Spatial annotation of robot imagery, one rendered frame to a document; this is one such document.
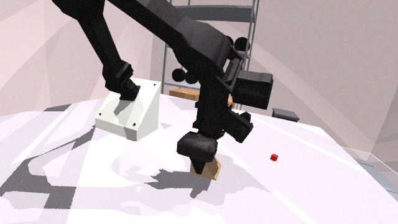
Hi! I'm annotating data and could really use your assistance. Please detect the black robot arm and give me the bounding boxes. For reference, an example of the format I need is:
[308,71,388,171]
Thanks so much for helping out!
[52,0,273,143]

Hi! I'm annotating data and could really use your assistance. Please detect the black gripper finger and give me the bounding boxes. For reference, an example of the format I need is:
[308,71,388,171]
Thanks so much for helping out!
[215,131,226,140]
[189,157,206,174]

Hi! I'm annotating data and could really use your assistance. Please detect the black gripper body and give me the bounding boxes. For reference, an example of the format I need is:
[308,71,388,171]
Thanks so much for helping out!
[176,96,229,162]

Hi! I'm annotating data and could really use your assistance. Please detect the small red block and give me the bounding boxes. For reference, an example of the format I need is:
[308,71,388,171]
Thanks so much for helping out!
[270,154,278,161]

